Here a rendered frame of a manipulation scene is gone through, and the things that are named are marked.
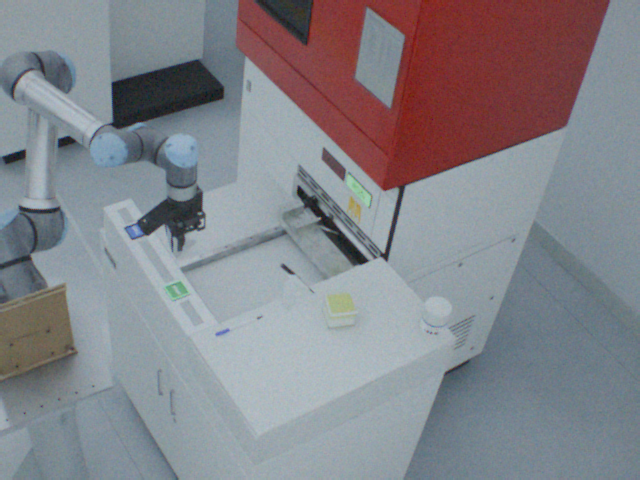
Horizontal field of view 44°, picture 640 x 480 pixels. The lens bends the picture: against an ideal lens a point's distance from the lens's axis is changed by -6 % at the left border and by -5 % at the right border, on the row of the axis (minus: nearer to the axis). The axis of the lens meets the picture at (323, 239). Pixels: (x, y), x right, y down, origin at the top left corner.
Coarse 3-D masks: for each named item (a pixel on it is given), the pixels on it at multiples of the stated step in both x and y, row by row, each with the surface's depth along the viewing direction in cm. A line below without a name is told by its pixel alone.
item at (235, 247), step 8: (264, 232) 259; (272, 232) 260; (280, 232) 262; (240, 240) 255; (248, 240) 256; (256, 240) 257; (264, 240) 260; (216, 248) 252; (224, 248) 252; (232, 248) 253; (240, 248) 255; (200, 256) 249; (208, 256) 249; (216, 256) 251; (224, 256) 253; (184, 264) 245; (192, 264) 247; (200, 264) 249; (184, 272) 247
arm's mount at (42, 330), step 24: (48, 288) 199; (0, 312) 195; (24, 312) 200; (48, 312) 205; (0, 336) 200; (24, 336) 205; (48, 336) 210; (0, 360) 206; (24, 360) 211; (48, 360) 216
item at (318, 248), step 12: (276, 216) 263; (300, 216) 262; (288, 228) 258; (300, 240) 254; (312, 240) 255; (324, 240) 255; (312, 252) 251; (324, 252) 252; (336, 252) 252; (324, 264) 248; (336, 264) 249; (348, 264) 249
